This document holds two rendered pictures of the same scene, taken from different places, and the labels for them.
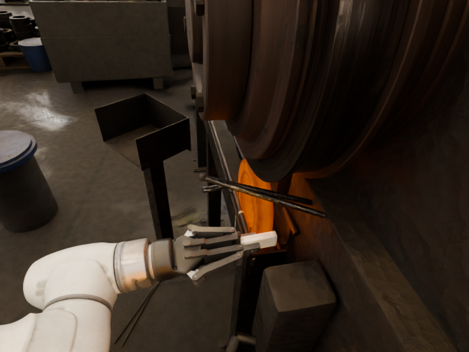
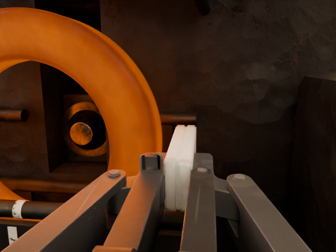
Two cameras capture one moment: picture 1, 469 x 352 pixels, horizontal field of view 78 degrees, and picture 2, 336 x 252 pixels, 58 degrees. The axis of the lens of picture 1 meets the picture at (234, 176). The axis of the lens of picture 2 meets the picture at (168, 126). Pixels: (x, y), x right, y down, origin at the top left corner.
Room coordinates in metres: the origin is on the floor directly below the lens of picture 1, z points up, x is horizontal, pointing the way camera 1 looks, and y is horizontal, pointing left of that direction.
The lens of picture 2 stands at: (0.30, 0.12, 0.81)
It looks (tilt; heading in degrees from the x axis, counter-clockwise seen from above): 12 degrees down; 291
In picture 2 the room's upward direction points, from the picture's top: straight up
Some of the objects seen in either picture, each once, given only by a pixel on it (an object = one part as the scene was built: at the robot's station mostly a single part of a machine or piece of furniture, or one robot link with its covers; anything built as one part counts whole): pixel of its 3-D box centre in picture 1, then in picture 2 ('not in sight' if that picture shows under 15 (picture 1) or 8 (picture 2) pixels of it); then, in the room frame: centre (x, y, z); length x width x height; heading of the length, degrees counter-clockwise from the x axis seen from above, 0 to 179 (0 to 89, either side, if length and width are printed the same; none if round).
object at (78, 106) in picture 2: not in sight; (125, 108); (0.52, -0.29, 0.74); 0.30 x 0.06 x 0.07; 103
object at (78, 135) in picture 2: not in sight; (108, 118); (0.50, -0.20, 0.74); 0.17 x 0.04 x 0.04; 103
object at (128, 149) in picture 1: (154, 191); not in sight; (0.88, 0.33, 0.36); 0.26 x 0.20 x 0.72; 48
